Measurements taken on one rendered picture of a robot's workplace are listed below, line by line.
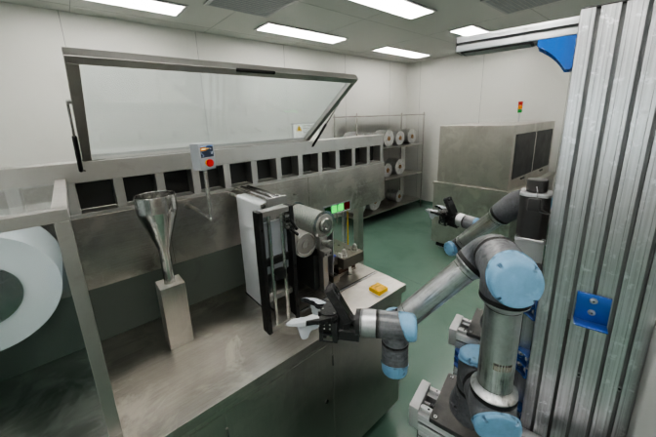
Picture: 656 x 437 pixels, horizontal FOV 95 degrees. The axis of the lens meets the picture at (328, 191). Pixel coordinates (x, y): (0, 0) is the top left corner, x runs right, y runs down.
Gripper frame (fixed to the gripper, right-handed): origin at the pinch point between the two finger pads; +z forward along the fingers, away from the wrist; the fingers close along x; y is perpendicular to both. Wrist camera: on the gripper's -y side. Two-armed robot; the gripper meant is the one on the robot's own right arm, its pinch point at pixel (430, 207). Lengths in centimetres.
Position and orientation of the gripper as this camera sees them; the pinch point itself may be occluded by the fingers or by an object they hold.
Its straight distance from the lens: 194.3
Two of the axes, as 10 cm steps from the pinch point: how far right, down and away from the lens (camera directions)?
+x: 8.8, -2.7, 4.0
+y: 1.5, 9.4, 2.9
